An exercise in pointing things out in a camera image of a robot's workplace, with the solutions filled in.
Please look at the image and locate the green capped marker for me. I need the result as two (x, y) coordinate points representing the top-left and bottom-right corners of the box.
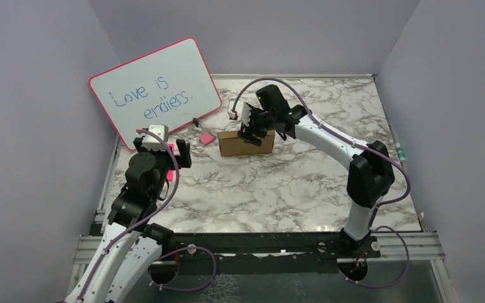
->
(395, 143), (405, 162)

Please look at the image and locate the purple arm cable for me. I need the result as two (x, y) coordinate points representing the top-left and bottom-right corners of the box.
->
(230, 78), (412, 290)
(75, 128), (217, 303)

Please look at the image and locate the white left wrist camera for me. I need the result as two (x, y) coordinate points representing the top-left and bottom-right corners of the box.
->
(140, 124), (169, 151)

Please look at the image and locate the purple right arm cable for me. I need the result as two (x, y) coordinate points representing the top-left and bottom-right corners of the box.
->
(230, 78), (412, 290)

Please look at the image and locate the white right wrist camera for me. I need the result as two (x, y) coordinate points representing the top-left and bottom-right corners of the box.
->
(227, 101), (253, 127)

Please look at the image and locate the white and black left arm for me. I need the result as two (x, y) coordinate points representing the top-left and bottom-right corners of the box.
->
(65, 135), (191, 302)

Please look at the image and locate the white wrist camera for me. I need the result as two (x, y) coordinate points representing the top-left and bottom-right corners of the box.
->
(227, 101), (253, 127)
(140, 124), (169, 151)

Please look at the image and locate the brown cardboard box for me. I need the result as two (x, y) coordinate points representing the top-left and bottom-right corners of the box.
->
(217, 131), (275, 157)

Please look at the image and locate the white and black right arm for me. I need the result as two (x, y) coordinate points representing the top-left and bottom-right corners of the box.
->
(228, 85), (395, 257)

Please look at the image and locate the pink framed whiteboard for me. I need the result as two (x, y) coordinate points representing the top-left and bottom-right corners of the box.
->
(88, 37), (222, 150)

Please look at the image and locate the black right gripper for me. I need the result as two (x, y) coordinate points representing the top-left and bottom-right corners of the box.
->
(236, 105), (275, 148)

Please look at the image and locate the aluminium frame rail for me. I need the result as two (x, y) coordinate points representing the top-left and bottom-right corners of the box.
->
(74, 234), (446, 265)

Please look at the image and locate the pink marker pen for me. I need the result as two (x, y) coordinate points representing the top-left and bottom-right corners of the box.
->
(165, 143), (176, 182)

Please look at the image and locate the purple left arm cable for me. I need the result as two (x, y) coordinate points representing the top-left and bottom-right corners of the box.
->
(75, 128), (217, 303)

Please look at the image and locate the pink and grey eraser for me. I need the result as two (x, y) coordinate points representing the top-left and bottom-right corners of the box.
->
(200, 132), (215, 146)

